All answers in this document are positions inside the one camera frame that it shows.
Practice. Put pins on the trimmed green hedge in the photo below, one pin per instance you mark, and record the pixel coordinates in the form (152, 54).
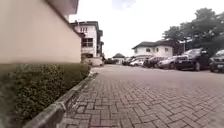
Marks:
(36, 86)

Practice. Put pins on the grey concrete kerb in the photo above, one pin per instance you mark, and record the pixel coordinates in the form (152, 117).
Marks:
(56, 108)

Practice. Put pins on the grey brick paved road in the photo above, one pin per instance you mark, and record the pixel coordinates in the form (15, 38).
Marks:
(133, 96)

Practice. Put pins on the white house with dark roof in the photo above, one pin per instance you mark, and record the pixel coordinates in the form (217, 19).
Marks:
(155, 49)

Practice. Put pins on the white multi-storey building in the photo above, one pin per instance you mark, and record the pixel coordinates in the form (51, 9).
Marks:
(88, 38)

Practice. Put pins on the small distant building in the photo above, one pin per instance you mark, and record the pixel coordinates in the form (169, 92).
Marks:
(118, 56)

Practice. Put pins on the large green trees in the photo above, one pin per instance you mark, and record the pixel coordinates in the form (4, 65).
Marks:
(200, 30)

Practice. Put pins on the row of parked cars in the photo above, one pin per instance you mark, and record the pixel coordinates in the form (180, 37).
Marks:
(186, 60)

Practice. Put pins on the beige building wall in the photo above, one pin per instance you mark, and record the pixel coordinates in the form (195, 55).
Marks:
(36, 33)

